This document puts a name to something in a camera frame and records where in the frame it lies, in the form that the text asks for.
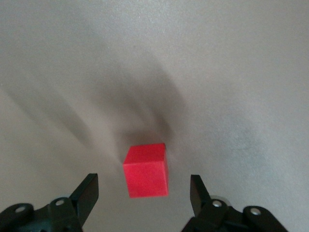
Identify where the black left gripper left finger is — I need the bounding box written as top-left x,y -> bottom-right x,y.
0,173 -> 99,232

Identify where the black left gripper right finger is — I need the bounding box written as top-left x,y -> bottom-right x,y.
190,174 -> 288,232

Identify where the small red cube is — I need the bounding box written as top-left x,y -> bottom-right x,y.
123,143 -> 169,199

